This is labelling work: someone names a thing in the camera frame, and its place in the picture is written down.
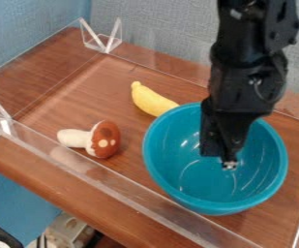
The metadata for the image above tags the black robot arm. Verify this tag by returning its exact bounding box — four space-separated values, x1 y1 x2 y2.
199 0 299 170

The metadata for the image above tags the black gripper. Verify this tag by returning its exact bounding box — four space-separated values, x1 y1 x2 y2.
199 51 288 170

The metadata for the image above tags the grey metal bracket below table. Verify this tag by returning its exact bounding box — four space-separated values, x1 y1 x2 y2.
35 212 95 248

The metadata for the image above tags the yellow toy banana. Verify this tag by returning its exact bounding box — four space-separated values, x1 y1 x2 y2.
131 81 179 117

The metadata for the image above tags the clear acrylic barrier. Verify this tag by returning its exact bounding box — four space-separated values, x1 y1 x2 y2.
0 19 299 248

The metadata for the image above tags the brown white toy mushroom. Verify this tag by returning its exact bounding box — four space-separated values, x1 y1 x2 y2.
57 120 120 159

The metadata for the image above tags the blue plastic bowl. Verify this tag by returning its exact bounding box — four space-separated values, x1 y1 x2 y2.
143 103 288 216

